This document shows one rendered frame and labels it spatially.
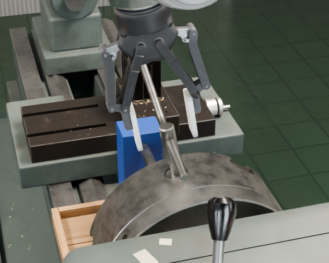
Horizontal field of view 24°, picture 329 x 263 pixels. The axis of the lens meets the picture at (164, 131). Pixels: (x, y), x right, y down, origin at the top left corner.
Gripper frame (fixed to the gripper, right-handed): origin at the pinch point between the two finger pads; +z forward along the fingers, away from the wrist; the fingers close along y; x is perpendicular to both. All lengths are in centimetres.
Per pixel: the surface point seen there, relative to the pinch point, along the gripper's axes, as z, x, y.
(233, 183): 8.5, 7.0, -7.7
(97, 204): 38, -33, 13
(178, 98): 36, -62, -11
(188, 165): 6.8, 2.2, -2.3
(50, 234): 73, -69, 29
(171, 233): 4.3, 18.6, 3.6
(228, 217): -9.1, 33.2, -1.5
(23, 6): 125, -344, 35
